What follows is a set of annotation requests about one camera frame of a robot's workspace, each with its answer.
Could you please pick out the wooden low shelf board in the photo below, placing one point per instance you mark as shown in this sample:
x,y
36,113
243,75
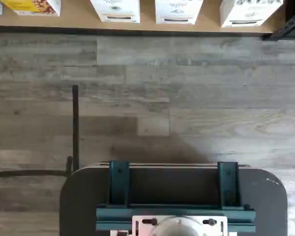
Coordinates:
x,y
76,22

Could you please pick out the yellow purely elizabeth granola box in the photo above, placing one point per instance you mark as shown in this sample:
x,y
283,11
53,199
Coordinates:
x,y
34,7

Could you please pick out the white tea box dark strip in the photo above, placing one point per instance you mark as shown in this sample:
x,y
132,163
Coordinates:
x,y
248,12

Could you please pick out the black robot cart top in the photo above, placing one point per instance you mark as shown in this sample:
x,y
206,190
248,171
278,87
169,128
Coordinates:
x,y
81,204

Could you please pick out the white tea box yellow strip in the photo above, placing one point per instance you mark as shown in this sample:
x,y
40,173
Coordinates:
x,y
118,11

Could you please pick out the teal metal mounting frame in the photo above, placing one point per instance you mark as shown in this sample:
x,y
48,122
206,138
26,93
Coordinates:
x,y
119,182

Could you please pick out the white tea box pink strip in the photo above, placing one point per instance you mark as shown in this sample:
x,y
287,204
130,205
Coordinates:
x,y
178,12

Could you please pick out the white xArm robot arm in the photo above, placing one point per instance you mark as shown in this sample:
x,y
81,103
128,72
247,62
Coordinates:
x,y
177,227

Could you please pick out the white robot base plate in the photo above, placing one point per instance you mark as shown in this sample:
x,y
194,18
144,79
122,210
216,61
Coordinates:
x,y
142,227

